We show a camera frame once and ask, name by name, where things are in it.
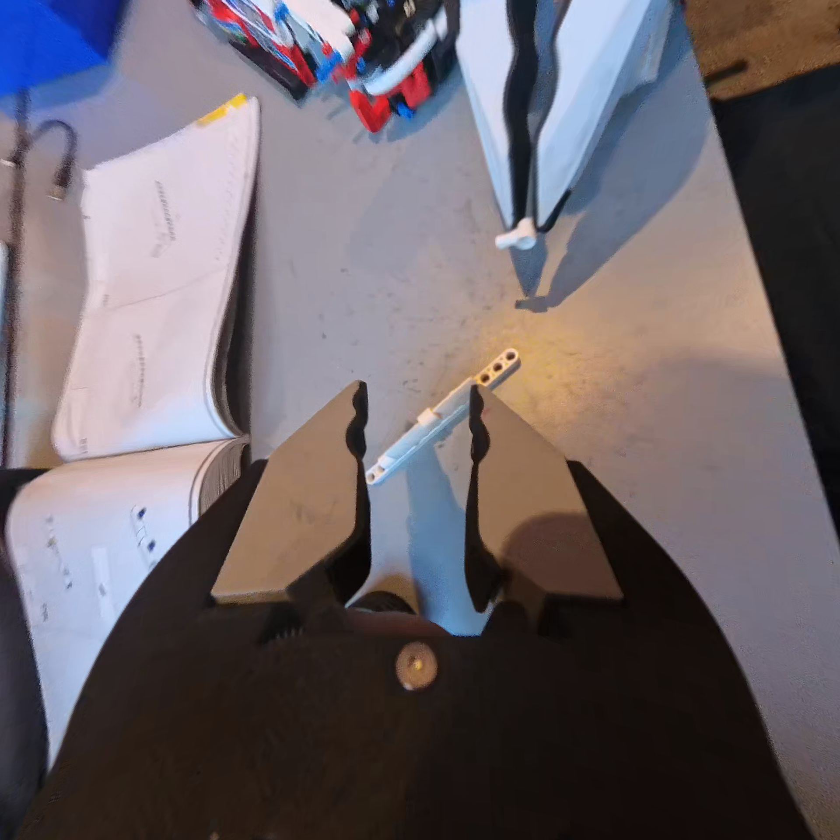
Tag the blue storage bin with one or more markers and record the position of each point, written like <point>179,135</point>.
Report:
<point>46,39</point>

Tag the long white brick beam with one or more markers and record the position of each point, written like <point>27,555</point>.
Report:
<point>433,423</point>

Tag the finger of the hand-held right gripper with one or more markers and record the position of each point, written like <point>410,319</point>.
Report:
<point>485,79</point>
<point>604,79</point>

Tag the grey desk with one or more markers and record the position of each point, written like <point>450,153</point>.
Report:
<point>367,262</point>

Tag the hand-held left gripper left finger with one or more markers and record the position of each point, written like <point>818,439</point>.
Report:
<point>295,499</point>

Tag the open instruction booklet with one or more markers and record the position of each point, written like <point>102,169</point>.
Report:
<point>157,275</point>

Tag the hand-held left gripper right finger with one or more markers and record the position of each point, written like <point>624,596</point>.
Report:
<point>531,499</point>

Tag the red white brick race car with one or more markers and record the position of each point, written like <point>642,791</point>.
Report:
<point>367,59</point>

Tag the small white connector pin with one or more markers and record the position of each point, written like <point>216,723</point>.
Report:
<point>522,236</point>

